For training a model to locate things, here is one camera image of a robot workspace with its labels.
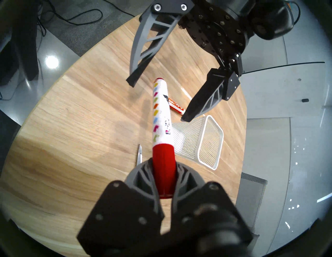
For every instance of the black metal stand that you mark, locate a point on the black metal stand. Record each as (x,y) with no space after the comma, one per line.
(26,51)

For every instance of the wide grey mesh chair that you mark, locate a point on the wide grey mesh chair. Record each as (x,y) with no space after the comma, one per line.
(249,197)

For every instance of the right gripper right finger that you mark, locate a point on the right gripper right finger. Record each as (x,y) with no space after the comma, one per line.
(207,207)

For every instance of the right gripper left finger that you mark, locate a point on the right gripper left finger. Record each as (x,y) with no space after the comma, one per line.
(122,212)

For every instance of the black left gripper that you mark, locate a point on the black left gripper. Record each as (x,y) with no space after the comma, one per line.
(220,31)

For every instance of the red cap dotted marker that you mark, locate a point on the red cap dotted marker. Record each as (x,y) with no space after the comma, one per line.
(162,116)

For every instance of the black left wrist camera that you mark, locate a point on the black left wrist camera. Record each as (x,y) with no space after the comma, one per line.
(272,20)

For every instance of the white mesh pen holder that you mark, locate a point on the white mesh pen holder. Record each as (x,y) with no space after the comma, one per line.
(197,142)

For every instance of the orange cap white marker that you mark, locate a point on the orange cap white marker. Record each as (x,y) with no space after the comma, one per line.
(176,105)

